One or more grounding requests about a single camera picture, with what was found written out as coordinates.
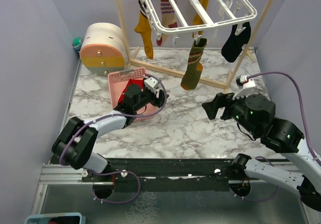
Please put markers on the mustard yellow sock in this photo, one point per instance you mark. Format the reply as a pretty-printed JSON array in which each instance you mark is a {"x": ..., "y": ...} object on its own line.
[{"x": 143, "y": 28}]

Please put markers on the round pastel drawer cabinet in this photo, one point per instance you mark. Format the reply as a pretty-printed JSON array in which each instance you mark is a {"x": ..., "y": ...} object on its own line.
[{"x": 103, "y": 50}]

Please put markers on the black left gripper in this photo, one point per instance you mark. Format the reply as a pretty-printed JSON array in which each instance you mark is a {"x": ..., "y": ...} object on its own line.
[{"x": 156, "y": 101}]

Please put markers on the white plastic clip hanger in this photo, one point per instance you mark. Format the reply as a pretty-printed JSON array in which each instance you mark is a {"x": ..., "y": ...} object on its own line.
[{"x": 231, "y": 12}]

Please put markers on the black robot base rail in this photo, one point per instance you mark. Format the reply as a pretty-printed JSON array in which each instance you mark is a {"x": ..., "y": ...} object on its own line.
[{"x": 167, "y": 175}]

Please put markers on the blue storage bin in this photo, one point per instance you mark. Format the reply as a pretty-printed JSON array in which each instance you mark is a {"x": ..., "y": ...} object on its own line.
[{"x": 69, "y": 217}]

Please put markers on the green striped sock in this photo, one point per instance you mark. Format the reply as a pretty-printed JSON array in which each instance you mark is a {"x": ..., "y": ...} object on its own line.
[{"x": 194, "y": 69}]

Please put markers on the maroon cream striped sock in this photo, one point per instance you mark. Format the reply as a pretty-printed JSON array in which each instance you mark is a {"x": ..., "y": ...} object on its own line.
[{"x": 168, "y": 19}]

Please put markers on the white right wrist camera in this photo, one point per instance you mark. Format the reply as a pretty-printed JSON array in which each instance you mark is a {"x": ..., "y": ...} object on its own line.
[{"x": 246, "y": 86}]

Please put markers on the pink perforated plastic basket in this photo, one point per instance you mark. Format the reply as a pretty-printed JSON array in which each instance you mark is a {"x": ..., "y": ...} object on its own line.
[{"x": 117, "y": 81}]

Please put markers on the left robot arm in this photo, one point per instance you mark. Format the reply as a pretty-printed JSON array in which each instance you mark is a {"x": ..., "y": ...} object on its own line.
[{"x": 74, "y": 145}]

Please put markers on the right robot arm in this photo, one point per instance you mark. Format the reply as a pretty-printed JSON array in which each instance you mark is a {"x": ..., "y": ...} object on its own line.
[{"x": 256, "y": 114}]

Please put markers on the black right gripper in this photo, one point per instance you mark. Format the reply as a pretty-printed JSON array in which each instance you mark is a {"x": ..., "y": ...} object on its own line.
[{"x": 220, "y": 100}]

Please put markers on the black sock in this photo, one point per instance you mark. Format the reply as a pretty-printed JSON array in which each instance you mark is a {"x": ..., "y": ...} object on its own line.
[{"x": 233, "y": 46}]

